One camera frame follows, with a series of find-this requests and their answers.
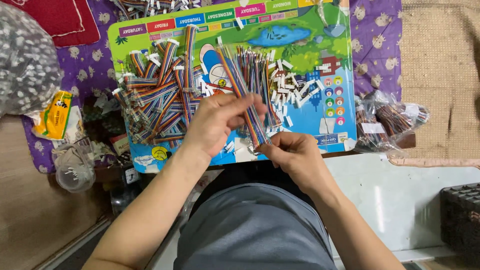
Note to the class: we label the person's left hand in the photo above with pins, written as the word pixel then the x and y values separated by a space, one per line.
pixel 213 123

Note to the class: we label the person's right hand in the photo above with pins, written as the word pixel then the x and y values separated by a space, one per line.
pixel 296 157

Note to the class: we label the colourful cartoon lap board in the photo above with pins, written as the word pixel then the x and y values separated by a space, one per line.
pixel 240 75

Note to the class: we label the scatter of white connector housings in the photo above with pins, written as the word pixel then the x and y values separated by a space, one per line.
pixel 296 88

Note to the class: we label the person's grey shorts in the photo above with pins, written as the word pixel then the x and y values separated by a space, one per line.
pixel 255 228

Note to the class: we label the purple patterned cloth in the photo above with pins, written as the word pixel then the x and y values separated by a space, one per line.
pixel 375 45

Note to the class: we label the clear plastic cup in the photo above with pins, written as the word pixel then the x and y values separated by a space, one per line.
pixel 73 168

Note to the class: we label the yellow snack packet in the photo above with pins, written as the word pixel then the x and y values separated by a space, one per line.
pixel 54 114

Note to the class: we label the woven straw mat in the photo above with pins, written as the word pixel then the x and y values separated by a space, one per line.
pixel 440 75

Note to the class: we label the black plastic crate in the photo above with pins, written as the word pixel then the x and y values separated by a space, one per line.
pixel 461 221

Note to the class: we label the red cushion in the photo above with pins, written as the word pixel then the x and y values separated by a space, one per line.
pixel 60 18

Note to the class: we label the clear bag of white connectors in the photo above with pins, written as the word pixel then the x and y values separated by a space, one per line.
pixel 24 60

